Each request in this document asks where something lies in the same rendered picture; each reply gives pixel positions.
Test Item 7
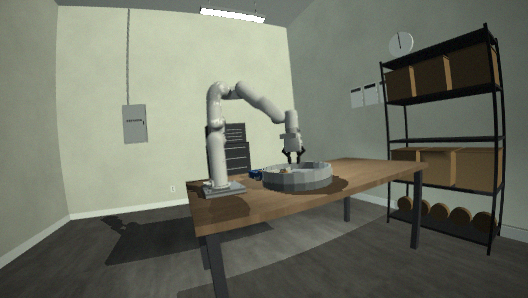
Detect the blue square tray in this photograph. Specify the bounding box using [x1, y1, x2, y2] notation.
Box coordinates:
[248, 169, 263, 179]

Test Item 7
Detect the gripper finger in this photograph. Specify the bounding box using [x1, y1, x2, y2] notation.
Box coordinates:
[281, 148, 291, 164]
[296, 145, 306, 164]

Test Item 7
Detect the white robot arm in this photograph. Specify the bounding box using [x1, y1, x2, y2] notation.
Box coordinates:
[203, 81, 301, 189]

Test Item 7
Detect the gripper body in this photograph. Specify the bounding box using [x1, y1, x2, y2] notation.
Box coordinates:
[284, 133, 302, 152]

